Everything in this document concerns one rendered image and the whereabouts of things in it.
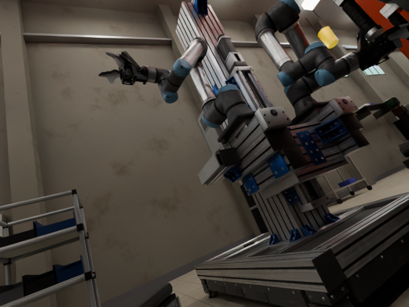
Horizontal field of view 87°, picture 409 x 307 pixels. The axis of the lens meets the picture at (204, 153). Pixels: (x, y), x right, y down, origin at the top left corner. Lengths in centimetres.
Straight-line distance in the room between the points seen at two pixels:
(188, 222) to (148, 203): 79
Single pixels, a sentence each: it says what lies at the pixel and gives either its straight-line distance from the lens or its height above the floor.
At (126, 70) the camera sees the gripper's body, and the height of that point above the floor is 119.
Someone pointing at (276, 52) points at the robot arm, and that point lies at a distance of 120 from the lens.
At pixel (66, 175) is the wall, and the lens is 419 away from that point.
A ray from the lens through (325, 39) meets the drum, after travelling 992.
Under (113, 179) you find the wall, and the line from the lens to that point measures 407.
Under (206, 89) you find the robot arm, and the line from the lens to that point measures 129.
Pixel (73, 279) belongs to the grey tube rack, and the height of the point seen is 46.
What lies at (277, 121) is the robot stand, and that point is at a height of 70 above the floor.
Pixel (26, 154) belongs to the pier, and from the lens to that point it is 417.
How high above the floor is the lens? 40
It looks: 20 degrees up
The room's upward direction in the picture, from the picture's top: 23 degrees counter-clockwise
